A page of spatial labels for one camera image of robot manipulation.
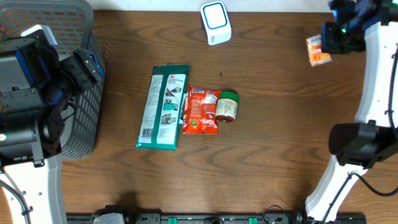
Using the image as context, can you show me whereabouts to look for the green lid spice jar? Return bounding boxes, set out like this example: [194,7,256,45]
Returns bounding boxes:
[216,91,239,123]

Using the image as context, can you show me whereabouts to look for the green white package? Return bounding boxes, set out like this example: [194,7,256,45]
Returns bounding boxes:
[136,65,190,151]

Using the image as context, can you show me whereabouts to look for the grey plastic shopping basket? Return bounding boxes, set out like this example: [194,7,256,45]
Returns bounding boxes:
[1,0,106,159]

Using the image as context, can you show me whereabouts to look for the red snack bag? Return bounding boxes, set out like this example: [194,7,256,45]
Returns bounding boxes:
[183,85,221,134]

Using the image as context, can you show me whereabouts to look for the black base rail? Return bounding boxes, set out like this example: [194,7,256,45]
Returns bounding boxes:
[67,205,368,224]

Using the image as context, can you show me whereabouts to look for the white barcode scanner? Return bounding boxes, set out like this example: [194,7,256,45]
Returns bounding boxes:
[200,1,232,45]

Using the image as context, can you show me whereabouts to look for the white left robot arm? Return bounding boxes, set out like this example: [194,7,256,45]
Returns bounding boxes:
[1,24,104,223]

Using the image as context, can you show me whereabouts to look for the small orange box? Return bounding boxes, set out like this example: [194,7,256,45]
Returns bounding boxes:
[306,34,332,67]

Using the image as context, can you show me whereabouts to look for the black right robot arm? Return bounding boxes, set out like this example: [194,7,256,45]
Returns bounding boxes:
[294,0,397,223]

